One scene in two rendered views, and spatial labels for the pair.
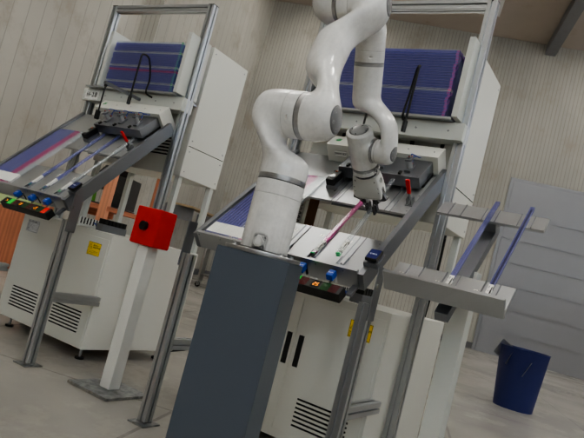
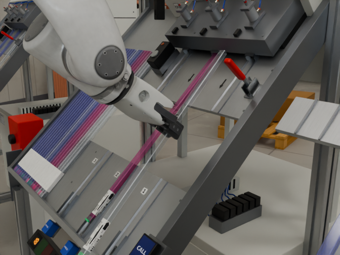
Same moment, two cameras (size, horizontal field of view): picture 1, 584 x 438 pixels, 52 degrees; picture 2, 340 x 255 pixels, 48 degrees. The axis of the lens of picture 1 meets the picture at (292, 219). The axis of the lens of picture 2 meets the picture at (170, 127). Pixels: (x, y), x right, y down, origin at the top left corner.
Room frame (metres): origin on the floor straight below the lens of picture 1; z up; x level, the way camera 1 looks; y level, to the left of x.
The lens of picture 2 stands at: (1.37, -0.51, 1.16)
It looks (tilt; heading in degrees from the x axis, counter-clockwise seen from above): 16 degrees down; 21
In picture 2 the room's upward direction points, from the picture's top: straight up
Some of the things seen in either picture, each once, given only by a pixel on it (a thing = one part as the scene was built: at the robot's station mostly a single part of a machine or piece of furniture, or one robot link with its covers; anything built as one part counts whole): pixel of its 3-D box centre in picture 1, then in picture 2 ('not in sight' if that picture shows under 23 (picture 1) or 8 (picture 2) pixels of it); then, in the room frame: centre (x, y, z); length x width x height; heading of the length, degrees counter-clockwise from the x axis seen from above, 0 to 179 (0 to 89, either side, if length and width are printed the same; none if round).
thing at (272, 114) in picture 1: (282, 136); not in sight; (1.50, 0.08, 1.00); 0.19 x 0.12 x 0.24; 63
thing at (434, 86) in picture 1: (397, 85); not in sight; (2.44, -0.28, 1.52); 0.51 x 0.13 x 0.27; 58
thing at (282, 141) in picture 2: not in sight; (269, 114); (5.45, -0.11, 0.19); 1.04 x 0.72 x 0.38; 168
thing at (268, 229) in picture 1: (271, 219); not in sight; (1.49, 0.05, 0.79); 0.19 x 0.19 x 0.18
